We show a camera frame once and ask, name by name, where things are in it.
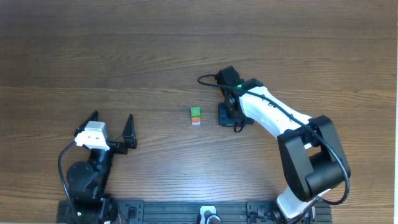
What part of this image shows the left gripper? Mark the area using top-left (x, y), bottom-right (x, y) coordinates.
top-left (73, 110), bottom-right (138, 156)

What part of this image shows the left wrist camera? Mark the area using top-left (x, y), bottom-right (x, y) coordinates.
top-left (73, 121), bottom-right (111, 152)

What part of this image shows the mounting rail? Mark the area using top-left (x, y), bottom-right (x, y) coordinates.
top-left (57, 198), bottom-right (333, 224)

